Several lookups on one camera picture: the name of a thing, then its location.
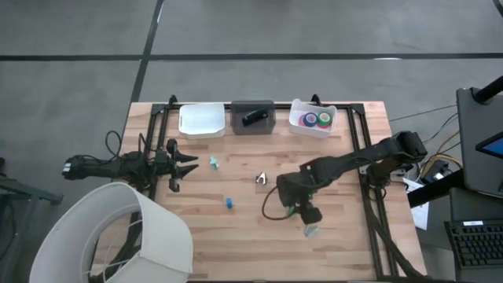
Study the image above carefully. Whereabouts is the white paper sheet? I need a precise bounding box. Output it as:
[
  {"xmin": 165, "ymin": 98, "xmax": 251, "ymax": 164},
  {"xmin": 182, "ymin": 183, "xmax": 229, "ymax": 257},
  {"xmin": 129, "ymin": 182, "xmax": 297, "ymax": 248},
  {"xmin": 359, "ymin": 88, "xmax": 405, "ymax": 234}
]
[{"xmin": 403, "ymin": 177, "xmax": 430, "ymax": 231}]

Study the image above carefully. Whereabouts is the thin black floor cable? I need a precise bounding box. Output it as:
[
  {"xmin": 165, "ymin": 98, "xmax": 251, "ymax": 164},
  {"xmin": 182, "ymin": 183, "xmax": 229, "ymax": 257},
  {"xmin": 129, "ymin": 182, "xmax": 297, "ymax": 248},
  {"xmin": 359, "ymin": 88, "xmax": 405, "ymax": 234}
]
[{"xmin": 387, "ymin": 103, "xmax": 459, "ymax": 123}]

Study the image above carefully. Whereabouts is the white lampshade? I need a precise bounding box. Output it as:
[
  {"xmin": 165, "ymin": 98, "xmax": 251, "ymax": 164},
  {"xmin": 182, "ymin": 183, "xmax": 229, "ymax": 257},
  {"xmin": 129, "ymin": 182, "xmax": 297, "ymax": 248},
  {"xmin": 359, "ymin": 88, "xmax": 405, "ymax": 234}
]
[{"xmin": 29, "ymin": 182, "xmax": 194, "ymax": 283}]

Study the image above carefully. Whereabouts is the white square plastic bin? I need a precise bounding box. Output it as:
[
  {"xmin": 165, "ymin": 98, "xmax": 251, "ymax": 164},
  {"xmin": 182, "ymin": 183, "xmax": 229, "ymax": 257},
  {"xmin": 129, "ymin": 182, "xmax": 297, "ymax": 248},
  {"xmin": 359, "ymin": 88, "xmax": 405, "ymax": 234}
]
[{"xmin": 178, "ymin": 102, "xmax": 226, "ymax": 140}]

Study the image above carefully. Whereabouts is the black stapler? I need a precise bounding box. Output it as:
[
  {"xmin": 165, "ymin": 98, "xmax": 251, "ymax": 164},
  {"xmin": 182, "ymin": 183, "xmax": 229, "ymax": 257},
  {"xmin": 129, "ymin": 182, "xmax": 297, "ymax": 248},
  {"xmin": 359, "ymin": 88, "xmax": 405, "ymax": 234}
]
[{"xmin": 240, "ymin": 108, "xmax": 270, "ymax": 128}]

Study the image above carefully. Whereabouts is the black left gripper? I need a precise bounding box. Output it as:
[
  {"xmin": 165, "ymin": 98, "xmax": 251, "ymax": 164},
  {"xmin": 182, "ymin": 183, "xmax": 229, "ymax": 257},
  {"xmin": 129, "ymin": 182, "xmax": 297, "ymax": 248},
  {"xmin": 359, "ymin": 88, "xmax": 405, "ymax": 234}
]
[{"xmin": 154, "ymin": 138, "xmax": 200, "ymax": 193}]

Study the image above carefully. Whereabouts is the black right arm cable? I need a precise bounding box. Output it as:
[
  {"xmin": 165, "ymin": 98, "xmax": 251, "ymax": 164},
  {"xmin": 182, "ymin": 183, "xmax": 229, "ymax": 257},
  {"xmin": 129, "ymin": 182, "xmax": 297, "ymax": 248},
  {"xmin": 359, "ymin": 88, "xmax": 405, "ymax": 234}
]
[{"xmin": 261, "ymin": 185, "xmax": 294, "ymax": 222}]

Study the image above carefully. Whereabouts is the dark grey desk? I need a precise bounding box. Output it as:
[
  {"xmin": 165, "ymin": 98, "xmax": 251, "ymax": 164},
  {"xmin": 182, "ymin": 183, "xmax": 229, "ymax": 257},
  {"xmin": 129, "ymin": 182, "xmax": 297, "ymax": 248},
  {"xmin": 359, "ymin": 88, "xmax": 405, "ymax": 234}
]
[{"xmin": 447, "ymin": 186, "xmax": 503, "ymax": 283}]

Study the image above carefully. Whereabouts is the white curved-rim plastic bin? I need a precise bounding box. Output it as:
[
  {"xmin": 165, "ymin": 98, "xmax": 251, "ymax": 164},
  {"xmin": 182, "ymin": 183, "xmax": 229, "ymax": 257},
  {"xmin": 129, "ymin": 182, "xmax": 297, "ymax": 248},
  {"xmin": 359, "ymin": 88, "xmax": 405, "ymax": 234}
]
[{"xmin": 288, "ymin": 97, "xmax": 338, "ymax": 139}]

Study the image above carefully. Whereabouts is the black keyboard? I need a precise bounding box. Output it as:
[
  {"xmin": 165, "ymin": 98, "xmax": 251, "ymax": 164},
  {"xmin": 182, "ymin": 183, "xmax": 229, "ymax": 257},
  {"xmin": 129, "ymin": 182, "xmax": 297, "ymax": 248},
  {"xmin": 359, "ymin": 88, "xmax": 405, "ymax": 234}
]
[{"xmin": 443, "ymin": 219, "xmax": 503, "ymax": 270}]

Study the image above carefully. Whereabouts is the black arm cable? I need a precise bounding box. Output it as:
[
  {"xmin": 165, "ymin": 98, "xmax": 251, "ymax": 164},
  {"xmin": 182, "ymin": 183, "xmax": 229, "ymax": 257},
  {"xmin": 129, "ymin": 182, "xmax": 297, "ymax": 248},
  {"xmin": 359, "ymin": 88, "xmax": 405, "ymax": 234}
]
[
  {"xmin": 105, "ymin": 130, "xmax": 124, "ymax": 160},
  {"xmin": 261, "ymin": 185, "xmax": 294, "ymax": 222}
]

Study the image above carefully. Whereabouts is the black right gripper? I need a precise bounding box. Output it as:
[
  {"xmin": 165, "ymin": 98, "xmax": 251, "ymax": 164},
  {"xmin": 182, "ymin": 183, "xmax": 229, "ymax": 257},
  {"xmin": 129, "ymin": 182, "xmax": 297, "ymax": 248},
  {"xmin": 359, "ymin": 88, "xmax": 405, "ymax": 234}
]
[{"xmin": 276, "ymin": 170, "xmax": 324, "ymax": 226}]

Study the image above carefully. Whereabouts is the black aluminium table frame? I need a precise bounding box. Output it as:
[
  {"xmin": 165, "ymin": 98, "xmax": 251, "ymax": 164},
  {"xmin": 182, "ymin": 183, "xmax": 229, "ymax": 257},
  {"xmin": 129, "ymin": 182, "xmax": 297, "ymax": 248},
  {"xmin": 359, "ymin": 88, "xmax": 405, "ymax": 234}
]
[{"xmin": 143, "ymin": 94, "xmax": 428, "ymax": 283}]

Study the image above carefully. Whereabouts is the black stand bar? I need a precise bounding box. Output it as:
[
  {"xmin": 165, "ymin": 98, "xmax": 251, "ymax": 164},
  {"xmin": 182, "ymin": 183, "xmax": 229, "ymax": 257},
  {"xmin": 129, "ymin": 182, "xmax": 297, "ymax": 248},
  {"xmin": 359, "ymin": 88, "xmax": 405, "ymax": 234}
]
[{"xmin": 406, "ymin": 168, "xmax": 465, "ymax": 210}]

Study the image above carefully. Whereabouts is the black pole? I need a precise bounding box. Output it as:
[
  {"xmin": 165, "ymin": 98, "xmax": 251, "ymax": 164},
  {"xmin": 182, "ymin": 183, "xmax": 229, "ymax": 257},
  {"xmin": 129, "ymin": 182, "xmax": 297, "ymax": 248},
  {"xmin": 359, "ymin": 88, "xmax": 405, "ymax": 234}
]
[{"xmin": 470, "ymin": 75, "xmax": 503, "ymax": 105}]

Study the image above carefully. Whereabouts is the dark translucent plastic bin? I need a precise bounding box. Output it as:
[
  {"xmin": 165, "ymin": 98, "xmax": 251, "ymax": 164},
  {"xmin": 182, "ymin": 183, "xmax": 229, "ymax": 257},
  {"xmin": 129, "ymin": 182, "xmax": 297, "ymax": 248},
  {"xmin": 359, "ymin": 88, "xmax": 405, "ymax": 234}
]
[{"xmin": 229, "ymin": 100, "xmax": 276, "ymax": 136}]

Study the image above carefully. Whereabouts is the grey metal stand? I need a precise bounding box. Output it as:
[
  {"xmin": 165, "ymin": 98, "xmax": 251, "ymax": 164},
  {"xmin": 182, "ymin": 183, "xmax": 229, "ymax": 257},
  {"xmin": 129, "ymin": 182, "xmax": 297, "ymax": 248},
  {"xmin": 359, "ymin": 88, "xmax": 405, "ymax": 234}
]
[{"xmin": 0, "ymin": 156, "xmax": 64, "ymax": 283}]

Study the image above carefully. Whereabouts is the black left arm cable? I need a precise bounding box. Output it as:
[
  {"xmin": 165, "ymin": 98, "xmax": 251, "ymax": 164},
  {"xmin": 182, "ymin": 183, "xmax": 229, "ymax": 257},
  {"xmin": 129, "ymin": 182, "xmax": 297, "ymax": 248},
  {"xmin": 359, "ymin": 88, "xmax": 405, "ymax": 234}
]
[{"xmin": 105, "ymin": 130, "xmax": 124, "ymax": 160}]

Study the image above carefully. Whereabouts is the tablet with blue screen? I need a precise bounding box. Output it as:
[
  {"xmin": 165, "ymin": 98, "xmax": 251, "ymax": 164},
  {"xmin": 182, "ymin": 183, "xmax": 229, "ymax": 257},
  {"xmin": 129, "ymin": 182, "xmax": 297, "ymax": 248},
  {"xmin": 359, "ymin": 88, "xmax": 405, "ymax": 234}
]
[{"xmin": 474, "ymin": 131, "xmax": 503, "ymax": 160}]

